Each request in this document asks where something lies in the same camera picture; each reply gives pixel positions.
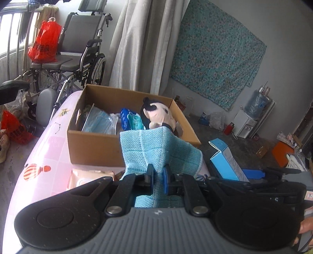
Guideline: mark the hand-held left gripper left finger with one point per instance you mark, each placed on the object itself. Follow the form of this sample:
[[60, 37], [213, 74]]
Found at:
[[148, 178]]

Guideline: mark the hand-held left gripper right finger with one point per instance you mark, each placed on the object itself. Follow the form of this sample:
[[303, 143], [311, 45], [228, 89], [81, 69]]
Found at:
[[166, 179]]

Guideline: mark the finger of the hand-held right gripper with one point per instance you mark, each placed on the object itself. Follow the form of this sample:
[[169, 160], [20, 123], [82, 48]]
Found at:
[[254, 174]]

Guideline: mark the light blue paper box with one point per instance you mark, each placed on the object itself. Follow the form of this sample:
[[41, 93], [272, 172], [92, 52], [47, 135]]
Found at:
[[227, 163]]

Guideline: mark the light blue checked towel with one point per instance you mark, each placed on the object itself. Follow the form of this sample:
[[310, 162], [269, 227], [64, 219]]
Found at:
[[156, 146]]

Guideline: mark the blue and white tissue pack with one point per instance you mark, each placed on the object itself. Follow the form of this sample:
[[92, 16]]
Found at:
[[130, 119]]

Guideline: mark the brown cardboard box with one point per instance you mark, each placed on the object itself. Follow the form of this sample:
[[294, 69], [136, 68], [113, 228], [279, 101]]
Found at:
[[93, 149]]

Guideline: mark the black-haired plush doll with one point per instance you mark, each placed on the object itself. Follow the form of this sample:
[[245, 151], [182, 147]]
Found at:
[[156, 112]]

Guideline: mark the pack of blue face masks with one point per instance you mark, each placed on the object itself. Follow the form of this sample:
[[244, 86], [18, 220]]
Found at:
[[97, 122]]

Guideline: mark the person's right hand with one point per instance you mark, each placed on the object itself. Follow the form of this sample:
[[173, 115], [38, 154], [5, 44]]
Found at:
[[307, 224]]

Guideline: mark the small brown box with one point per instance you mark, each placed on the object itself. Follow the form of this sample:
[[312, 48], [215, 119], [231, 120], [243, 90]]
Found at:
[[262, 151]]

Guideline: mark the orange box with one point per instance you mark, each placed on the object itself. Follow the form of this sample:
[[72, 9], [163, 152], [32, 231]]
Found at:
[[282, 153]]

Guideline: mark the pile of printed papers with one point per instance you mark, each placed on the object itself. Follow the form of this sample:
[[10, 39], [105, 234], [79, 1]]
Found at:
[[288, 139]]

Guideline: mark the red bottle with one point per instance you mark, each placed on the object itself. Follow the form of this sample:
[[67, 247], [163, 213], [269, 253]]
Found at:
[[229, 129]]

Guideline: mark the pink wet wipes pack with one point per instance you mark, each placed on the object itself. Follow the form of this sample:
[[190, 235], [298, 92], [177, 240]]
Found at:
[[93, 174]]

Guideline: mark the white metal rack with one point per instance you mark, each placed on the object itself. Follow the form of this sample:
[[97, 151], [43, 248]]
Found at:
[[267, 117]]

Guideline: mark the clear plastic bag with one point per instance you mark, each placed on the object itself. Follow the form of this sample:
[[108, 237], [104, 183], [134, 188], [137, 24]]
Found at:
[[217, 121]]

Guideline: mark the blue water jug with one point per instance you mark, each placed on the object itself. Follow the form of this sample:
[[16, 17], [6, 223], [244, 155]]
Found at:
[[256, 103]]

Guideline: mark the small blue container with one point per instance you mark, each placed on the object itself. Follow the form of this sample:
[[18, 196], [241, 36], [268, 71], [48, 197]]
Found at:
[[203, 118]]

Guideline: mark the light grey curtain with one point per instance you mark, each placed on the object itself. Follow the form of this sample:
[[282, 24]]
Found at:
[[146, 41]]

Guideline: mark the red plastic bag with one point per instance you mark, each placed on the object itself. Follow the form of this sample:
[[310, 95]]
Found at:
[[45, 44], [16, 129]]

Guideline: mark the white and pink shoe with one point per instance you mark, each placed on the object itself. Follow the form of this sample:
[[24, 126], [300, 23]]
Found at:
[[4, 149]]

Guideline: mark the grey wheelchair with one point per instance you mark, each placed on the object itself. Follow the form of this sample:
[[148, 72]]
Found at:
[[80, 31]]

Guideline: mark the black cushioned pad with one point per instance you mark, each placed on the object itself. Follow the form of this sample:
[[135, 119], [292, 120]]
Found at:
[[13, 86]]

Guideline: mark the dark hanging fringe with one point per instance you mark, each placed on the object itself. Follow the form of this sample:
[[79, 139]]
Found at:
[[25, 26]]

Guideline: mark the metal window railing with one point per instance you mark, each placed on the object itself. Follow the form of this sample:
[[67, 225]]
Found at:
[[9, 36]]

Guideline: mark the teal floral wall cloth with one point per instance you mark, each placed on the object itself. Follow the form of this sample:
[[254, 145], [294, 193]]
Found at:
[[215, 48]]

